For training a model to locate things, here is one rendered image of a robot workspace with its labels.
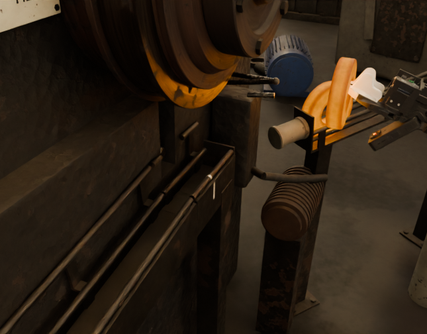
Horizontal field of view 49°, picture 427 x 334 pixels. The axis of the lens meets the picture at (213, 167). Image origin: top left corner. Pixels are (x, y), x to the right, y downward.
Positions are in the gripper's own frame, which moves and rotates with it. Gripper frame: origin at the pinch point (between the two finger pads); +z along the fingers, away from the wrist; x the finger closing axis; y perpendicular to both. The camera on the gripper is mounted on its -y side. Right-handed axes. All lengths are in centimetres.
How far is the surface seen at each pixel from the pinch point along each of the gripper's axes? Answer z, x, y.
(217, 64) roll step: 18.0, 34.5, 7.8
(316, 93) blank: 5.2, -12.9, -9.7
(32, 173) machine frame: 30, 59, -7
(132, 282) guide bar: 14, 56, -21
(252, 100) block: 16.2, 5.9, -9.8
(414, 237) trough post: -52, -68, -71
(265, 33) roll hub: 14.5, 26.5, 12.5
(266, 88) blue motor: 46, -183, -95
